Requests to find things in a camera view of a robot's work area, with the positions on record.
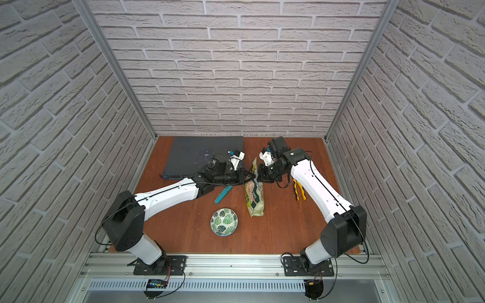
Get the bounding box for green oats bag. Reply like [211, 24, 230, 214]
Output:
[245, 159, 265, 217]

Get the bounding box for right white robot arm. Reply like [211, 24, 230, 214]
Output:
[257, 136, 367, 270]

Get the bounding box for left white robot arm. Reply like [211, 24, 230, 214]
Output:
[101, 151, 255, 266]

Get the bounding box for leaf pattern breakfast bowl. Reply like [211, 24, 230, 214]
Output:
[210, 208, 239, 237]

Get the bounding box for teal utility knife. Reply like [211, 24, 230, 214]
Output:
[215, 186, 233, 204]

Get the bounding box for yellow black pliers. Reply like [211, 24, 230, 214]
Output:
[293, 179, 307, 201]

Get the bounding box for black round connector box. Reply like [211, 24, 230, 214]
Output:
[304, 280, 325, 300]

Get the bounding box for small green circuit board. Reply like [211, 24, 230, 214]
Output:
[146, 279, 168, 290]

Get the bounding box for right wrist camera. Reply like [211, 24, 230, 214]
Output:
[259, 148, 274, 167]

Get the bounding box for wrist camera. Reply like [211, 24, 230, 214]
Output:
[259, 148, 274, 167]
[228, 150, 245, 161]

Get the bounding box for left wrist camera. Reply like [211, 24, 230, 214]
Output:
[228, 150, 245, 161]

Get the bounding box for grey network switch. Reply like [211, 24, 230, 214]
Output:
[160, 136, 244, 180]

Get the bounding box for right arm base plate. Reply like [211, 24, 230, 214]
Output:
[280, 254, 334, 278]

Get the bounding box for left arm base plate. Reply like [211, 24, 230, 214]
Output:
[128, 255, 188, 276]

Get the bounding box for aluminium front rail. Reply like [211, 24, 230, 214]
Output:
[80, 252, 391, 280]

